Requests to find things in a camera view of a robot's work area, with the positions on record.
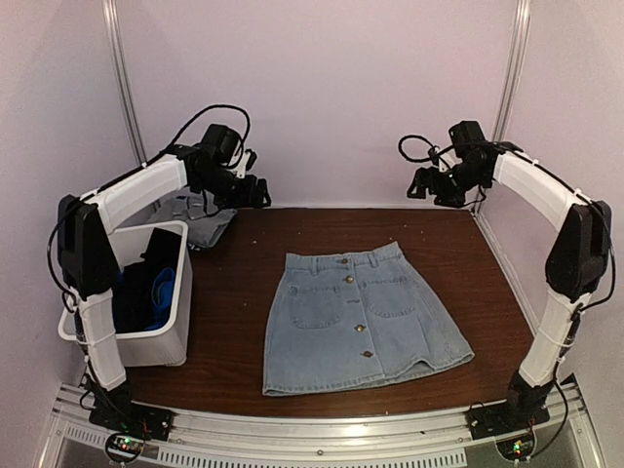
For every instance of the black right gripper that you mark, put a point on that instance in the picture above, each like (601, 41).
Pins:
(443, 198)

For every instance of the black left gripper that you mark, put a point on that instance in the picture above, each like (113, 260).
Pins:
(252, 197)

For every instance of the light blue denim skirt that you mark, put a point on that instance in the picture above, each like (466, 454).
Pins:
(353, 321)

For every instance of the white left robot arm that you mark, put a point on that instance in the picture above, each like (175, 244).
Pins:
(85, 224)

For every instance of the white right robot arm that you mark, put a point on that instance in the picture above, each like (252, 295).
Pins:
(580, 256)

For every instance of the white plastic laundry bin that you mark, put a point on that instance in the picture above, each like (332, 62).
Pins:
(166, 346)

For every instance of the folded grey button shirt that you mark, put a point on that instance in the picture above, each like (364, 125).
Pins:
(206, 222)

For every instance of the blue garment in bin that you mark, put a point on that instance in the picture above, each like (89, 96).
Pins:
(161, 298)

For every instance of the black garment in bin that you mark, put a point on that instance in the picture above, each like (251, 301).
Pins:
(131, 294)

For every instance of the right aluminium frame post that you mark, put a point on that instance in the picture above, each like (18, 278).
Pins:
(514, 67)

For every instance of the aluminium frame post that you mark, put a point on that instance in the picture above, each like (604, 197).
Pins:
(123, 83)
(514, 67)

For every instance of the left aluminium frame post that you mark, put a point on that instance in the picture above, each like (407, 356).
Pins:
(123, 83)

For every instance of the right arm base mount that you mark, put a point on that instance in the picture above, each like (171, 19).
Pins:
(515, 419)

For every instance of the front aluminium rail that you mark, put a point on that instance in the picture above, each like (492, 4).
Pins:
(439, 438)

